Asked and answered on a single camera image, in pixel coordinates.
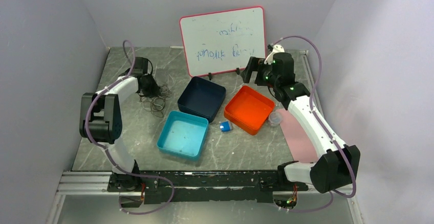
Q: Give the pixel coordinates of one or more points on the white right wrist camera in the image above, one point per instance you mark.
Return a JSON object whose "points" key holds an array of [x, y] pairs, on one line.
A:
{"points": [[273, 49]]}

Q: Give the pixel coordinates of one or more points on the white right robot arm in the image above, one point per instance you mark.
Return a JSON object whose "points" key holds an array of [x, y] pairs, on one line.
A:
{"points": [[337, 162]]}

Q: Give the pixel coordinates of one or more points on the teal square tray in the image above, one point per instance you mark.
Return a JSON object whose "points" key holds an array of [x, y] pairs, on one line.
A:
{"points": [[183, 135]]}

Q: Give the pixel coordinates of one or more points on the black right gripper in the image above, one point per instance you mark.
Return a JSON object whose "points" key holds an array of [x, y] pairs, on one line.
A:
{"points": [[253, 65]]}

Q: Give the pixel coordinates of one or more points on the clear plastic cup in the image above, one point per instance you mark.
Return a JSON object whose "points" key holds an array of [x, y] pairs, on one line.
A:
{"points": [[275, 118]]}

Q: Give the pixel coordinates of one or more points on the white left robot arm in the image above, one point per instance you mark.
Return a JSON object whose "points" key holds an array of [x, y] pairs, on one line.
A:
{"points": [[101, 121]]}

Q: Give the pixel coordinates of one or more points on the dark blue square tray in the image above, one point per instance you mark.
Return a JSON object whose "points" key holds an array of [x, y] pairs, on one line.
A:
{"points": [[202, 98]]}

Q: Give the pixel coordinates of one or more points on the pink clipboard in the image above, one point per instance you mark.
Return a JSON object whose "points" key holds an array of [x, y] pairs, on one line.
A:
{"points": [[300, 146]]}

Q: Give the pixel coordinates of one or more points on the aluminium frame rail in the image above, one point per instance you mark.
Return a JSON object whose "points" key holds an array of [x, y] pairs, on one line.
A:
{"points": [[82, 197]]}

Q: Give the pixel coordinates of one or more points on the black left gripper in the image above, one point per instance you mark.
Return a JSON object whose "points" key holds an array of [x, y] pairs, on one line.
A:
{"points": [[156, 90]]}

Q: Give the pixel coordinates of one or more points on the small blue white object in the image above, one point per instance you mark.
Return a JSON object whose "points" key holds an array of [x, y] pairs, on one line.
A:
{"points": [[226, 126]]}

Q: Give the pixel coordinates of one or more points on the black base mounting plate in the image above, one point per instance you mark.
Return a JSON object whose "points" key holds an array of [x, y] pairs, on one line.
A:
{"points": [[158, 187]]}

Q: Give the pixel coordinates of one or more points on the orange square tray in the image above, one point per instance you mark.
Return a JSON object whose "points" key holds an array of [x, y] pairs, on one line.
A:
{"points": [[249, 110]]}

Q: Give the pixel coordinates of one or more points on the pink-framed whiteboard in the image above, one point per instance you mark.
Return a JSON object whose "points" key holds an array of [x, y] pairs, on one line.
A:
{"points": [[221, 42]]}

